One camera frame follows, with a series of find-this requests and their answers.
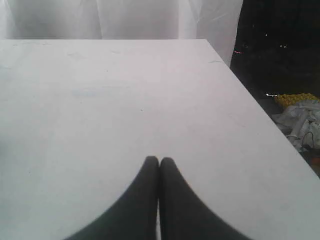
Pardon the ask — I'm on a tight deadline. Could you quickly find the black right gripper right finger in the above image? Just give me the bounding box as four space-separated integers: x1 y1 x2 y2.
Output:
159 157 247 240

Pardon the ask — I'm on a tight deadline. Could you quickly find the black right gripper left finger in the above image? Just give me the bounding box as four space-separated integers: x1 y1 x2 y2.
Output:
68 156 160 240

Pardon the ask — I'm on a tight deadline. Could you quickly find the crumpled white plastic sheet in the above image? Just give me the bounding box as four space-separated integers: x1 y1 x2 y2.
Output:
271 100 320 152

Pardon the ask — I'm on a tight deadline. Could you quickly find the yellow knitted cloth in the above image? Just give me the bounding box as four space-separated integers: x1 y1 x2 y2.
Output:
274 93 320 109

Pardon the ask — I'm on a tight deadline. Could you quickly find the white backdrop curtain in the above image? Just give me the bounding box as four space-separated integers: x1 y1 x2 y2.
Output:
0 0 243 65

